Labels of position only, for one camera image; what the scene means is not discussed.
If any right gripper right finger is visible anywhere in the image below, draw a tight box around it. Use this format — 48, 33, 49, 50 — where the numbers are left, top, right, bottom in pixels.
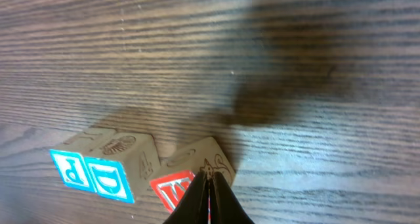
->
209, 172, 254, 224

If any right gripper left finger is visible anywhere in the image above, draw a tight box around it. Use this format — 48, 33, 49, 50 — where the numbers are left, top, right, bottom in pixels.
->
163, 171, 209, 224

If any white spiral block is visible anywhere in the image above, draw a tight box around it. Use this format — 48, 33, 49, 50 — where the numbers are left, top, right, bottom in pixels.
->
150, 137, 236, 213

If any red circle block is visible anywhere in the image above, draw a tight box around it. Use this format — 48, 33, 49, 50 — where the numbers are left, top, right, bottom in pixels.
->
84, 133, 161, 204

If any yellow block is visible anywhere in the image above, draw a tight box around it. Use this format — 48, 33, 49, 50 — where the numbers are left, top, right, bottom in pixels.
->
49, 128, 116, 192

